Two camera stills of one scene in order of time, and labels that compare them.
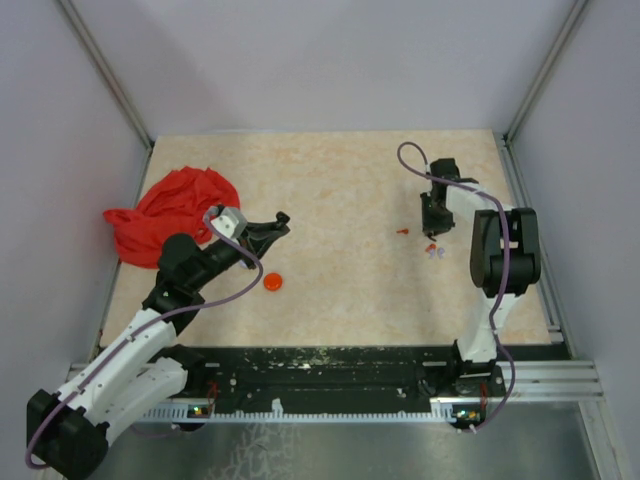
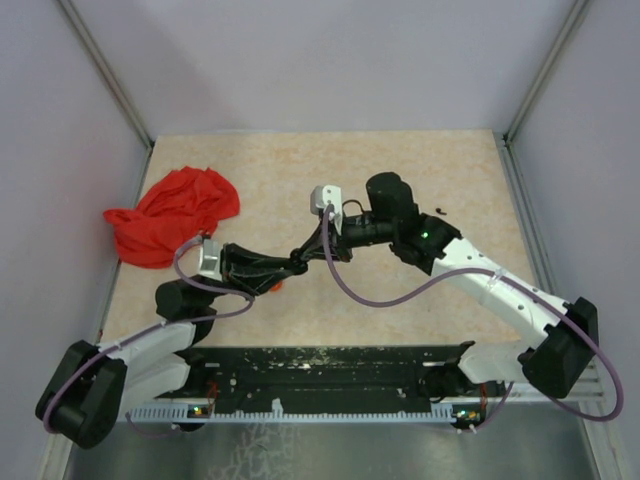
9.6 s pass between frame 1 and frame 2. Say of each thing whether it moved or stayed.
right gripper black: moved
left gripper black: moved
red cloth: stayed
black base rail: stayed
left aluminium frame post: stayed
